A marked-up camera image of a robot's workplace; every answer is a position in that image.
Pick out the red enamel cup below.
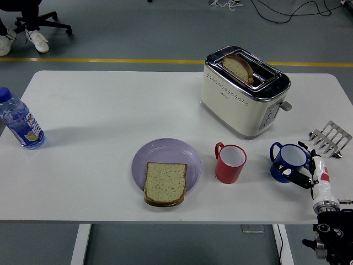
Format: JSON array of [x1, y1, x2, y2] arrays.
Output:
[[215, 142, 247, 183]]

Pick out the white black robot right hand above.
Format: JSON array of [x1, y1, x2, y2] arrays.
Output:
[[272, 141, 339, 206]]

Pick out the blue enamel cup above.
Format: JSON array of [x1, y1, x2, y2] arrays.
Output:
[[269, 141, 311, 183]]

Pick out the black floor cable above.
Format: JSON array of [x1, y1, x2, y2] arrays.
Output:
[[249, 0, 353, 24]]

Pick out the blue-capped plastic drink bottle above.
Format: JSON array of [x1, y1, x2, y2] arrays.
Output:
[[0, 87, 46, 150]]

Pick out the silver metal toast rack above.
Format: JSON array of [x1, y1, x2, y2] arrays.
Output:
[[308, 120, 352, 160]]

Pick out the purple round plate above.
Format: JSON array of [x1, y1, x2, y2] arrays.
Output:
[[131, 138, 202, 197]]

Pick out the clear bracket under table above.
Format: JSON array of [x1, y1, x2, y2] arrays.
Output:
[[241, 224, 265, 234]]

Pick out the seated person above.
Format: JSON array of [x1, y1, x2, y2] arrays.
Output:
[[0, 0, 50, 57]]

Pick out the flat square bread slice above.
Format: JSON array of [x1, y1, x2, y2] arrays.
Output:
[[143, 162, 189, 208]]

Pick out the yellow floor tape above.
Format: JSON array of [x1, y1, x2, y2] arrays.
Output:
[[0, 56, 353, 68]]

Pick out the black office chair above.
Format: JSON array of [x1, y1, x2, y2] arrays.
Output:
[[14, 10, 73, 36]]

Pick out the white floor cables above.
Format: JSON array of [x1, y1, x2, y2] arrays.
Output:
[[208, 0, 243, 12]]

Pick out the white table leg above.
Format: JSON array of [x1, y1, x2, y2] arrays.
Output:
[[272, 224, 295, 265], [70, 224, 92, 265]]

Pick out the black cable at table leg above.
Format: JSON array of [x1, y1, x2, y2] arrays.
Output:
[[276, 225, 285, 265]]

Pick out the cream chrome toaster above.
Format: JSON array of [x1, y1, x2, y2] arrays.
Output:
[[200, 45, 292, 141]]

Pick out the round-topped bread slice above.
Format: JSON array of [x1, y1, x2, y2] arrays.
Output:
[[222, 54, 254, 85]]

